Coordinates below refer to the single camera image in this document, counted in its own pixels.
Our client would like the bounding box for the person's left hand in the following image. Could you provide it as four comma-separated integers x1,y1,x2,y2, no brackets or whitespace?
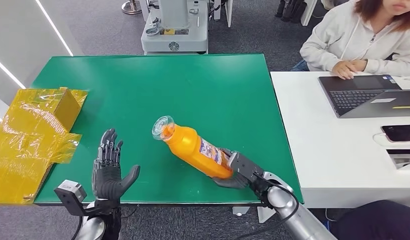
353,59,368,73

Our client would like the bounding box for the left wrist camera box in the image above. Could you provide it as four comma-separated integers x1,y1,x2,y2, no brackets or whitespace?
53,179,104,217

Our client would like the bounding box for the person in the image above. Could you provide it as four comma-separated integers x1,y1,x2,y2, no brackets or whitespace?
324,199,410,240

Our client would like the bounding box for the person's right hand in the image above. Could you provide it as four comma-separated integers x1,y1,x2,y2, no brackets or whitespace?
332,60,358,81

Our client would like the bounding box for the white desktop device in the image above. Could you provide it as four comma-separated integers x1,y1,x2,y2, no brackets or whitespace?
387,149,410,172

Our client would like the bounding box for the white robot stand machine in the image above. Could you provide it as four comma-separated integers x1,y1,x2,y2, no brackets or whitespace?
140,0,210,56

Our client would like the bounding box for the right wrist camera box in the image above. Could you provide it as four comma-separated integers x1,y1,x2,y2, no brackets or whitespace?
227,151,266,182

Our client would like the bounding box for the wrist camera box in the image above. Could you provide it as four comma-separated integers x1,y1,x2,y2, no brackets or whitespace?
53,179,104,217
227,151,266,182

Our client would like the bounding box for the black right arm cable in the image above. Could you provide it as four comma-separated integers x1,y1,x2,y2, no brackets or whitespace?
236,172,300,240

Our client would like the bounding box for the green table mat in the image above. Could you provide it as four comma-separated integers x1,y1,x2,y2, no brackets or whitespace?
30,53,304,205

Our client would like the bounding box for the dark grey laptop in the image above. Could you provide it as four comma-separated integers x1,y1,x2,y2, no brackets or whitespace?
318,74,410,119

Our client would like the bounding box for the white table foot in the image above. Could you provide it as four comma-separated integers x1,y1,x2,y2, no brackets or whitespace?
232,205,251,217
257,205,277,224

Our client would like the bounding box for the yellow taped cardboard box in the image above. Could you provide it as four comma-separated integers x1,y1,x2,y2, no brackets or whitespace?
0,86,89,206

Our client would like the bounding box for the chrome stand base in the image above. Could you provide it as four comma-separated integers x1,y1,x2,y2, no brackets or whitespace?
121,0,143,15

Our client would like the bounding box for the white desk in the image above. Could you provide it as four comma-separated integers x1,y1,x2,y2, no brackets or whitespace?
270,71,410,210

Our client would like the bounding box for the black smartphone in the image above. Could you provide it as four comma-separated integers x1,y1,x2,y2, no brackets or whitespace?
381,124,410,144

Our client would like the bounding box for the white phone cable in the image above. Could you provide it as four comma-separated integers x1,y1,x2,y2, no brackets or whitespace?
372,132,392,147

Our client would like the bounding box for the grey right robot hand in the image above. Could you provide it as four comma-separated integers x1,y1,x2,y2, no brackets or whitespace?
212,148,258,191

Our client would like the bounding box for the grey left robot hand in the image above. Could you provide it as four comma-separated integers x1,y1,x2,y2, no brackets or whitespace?
91,128,141,204

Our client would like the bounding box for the orange detergent bottle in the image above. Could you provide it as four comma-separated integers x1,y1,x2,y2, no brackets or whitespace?
151,115,235,180

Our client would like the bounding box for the white furniture leg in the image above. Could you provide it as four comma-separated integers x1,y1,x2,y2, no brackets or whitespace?
224,0,234,28
300,0,319,27

